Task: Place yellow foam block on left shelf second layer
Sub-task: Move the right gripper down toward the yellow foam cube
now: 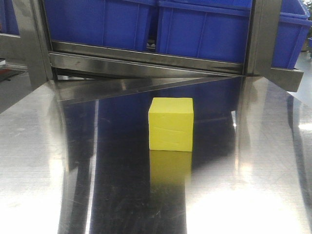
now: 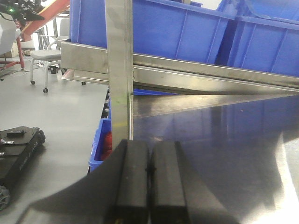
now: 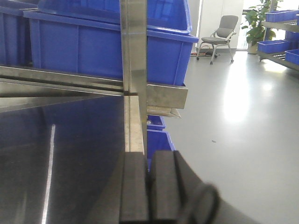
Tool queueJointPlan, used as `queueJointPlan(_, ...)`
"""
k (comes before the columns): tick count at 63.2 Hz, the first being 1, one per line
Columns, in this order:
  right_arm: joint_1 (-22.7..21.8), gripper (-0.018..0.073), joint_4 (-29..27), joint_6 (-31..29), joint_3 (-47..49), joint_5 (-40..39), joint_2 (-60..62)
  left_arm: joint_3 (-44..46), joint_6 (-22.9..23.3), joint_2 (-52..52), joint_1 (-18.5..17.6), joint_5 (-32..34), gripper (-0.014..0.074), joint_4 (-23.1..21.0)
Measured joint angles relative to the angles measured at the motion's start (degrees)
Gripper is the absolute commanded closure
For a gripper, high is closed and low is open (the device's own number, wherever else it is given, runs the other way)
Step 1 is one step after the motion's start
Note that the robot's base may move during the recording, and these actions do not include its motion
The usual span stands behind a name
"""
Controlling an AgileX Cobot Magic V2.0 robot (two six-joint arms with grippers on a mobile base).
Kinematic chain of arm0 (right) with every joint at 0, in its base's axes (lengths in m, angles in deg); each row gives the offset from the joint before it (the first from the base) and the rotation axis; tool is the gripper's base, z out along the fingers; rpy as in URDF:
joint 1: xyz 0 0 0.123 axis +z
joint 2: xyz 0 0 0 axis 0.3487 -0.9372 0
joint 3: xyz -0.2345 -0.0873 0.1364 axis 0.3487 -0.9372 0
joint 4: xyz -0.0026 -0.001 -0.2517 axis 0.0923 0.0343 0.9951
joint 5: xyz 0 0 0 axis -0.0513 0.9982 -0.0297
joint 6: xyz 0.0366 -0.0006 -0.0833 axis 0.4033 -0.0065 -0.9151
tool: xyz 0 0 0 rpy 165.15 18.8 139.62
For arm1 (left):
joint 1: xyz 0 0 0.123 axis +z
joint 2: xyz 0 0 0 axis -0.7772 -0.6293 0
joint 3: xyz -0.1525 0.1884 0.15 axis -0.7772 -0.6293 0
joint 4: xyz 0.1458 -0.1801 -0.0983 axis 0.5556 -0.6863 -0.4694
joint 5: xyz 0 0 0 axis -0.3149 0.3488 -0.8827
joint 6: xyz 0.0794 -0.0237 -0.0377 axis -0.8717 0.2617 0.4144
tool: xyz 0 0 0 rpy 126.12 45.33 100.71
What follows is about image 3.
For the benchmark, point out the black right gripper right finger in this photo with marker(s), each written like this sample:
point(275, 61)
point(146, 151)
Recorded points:
point(177, 194)

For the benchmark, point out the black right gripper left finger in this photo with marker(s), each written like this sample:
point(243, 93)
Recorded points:
point(134, 197)

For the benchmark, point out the blue bin lower shelf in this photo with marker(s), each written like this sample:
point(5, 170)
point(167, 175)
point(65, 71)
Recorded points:
point(157, 137)

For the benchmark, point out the stainless steel shelf rack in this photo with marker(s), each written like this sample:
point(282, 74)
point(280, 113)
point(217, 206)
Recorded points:
point(23, 86)

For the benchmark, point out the far metal shelf rack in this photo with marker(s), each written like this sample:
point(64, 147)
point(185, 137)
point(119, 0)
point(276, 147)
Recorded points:
point(279, 57)

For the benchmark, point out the grey office chair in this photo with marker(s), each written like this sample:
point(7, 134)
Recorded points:
point(221, 36)

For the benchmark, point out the large blue plastic bin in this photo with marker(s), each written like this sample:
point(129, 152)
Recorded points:
point(84, 36)

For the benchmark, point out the blue bin far rack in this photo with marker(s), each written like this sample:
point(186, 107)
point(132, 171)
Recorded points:
point(274, 46)
point(292, 56)
point(281, 15)

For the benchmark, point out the potted green plant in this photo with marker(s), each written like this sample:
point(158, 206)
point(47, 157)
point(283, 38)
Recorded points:
point(254, 16)

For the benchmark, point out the blue bin behind left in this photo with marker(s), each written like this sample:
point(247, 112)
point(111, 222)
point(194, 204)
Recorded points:
point(15, 44)

